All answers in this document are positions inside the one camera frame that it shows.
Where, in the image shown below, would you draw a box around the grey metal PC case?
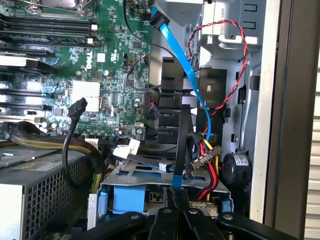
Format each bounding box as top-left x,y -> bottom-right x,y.
86,0 -> 295,226

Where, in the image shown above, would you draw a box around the black wire with black plug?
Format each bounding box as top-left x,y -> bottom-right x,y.
61,96 -> 89,189

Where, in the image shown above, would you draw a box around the green Dell motherboard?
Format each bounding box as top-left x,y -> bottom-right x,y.
0,0 -> 156,149

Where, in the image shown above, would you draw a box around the red black twisted wire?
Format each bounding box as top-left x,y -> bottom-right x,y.
186,19 -> 251,137

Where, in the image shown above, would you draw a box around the grey perforated power supply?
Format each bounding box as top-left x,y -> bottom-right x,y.
0,144 -> 107,240

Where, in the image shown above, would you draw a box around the black RAM slot, white clip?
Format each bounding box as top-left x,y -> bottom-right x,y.
0,34 -> 95,47
0,21 -> 99,33

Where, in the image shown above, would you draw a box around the black plastic ribbed shroud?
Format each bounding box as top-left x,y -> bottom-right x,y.
156,56 -> 199,145

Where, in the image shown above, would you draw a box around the thin black wire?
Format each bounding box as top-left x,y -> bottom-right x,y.
126,55 -> 162,90
123,0 -> 176,60

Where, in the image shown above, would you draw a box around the silver chipset heatsink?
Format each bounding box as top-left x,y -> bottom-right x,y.
69,79 -> 103,113

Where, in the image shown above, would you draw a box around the white plastic wire plug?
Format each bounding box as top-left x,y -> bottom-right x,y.
112,138 -> 141,160

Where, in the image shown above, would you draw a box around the round black case speaker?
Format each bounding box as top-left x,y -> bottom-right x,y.
221,151 -> 252,188

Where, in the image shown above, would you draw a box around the metal disk bay, blue brackets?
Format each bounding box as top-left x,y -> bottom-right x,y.
86,159 -> 235,219

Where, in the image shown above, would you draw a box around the hard disk, silver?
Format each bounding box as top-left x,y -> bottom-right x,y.
147,191 -> 224,217

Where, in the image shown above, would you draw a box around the CPU socket, metal frame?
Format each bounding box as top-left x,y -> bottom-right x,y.
23,0 -> 94,19

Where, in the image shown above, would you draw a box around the black expansion slot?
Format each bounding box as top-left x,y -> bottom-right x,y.
0,103 -> 52,113
0,47 -> 50,58
0,87 -> 45,98

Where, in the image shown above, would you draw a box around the braided power wire bundle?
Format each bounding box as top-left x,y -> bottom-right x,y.
9,121 -> 106,176

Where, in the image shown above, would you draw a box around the SATA power wire, red yellow black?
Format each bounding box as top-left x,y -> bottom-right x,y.
186,131 -> 224,202

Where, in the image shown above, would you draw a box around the graphics card, black and white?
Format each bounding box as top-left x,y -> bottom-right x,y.
0,55 -> 59,75

